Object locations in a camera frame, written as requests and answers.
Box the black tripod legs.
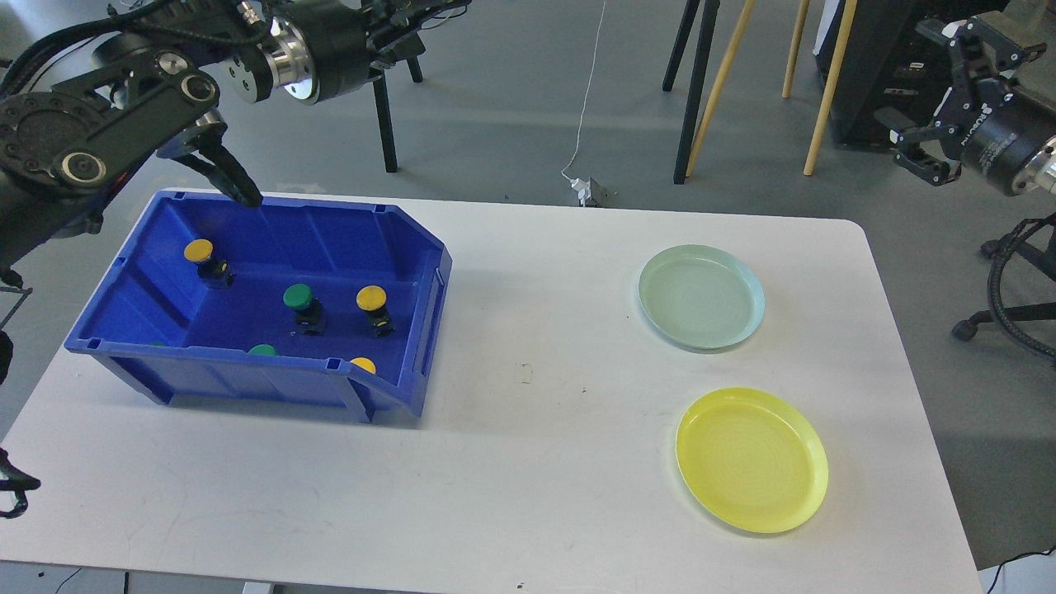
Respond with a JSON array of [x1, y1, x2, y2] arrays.
[[662, 1, 721, 186], [372, 72, 399, 173]]

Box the green push button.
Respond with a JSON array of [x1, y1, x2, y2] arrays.
[[282, 283, 327, 336], [246, 344, 278, 356]]

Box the yellow plate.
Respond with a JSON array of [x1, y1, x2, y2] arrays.
[[674, 387, 830, 535]]

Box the green push button front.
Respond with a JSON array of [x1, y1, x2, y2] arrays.
[[246, 344, 278, 356]]

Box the black tripod legs right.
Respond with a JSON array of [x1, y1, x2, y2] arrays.
[[662, 1, 721, 186]]

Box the yellow push button front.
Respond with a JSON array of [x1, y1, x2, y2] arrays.
[[350, 356, 377, 375]]

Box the wooden stand legs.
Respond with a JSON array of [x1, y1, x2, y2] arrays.
[[686, 0, 859, 178]]

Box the blue plastic storage bin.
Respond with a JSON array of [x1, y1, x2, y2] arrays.
[[64, 191, 452, 422]]

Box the light green plate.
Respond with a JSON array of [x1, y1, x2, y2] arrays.
[[637, 244, 766, 352]]

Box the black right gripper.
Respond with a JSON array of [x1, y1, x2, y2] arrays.
[[874, 18, 1054, 196]]

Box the yellow push button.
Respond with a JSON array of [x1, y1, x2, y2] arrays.
[[350, 356, 377, 375], [182, 239, 234, 289], [356, 285, 394, 337]]

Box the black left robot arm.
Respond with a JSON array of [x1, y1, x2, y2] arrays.
[[1, 1, 468, 287]]

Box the black tripod legs left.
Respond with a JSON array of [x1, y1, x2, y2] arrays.
[[372, 72, 399, 173]]

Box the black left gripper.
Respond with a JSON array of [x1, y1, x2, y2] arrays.
[[1, 48, 263, 266]]

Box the white cable with plug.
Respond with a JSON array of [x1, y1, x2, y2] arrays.
[[561, 0, 610, 208]]

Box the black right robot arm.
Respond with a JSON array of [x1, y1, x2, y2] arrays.
[[874, 12, 1055, 196]]

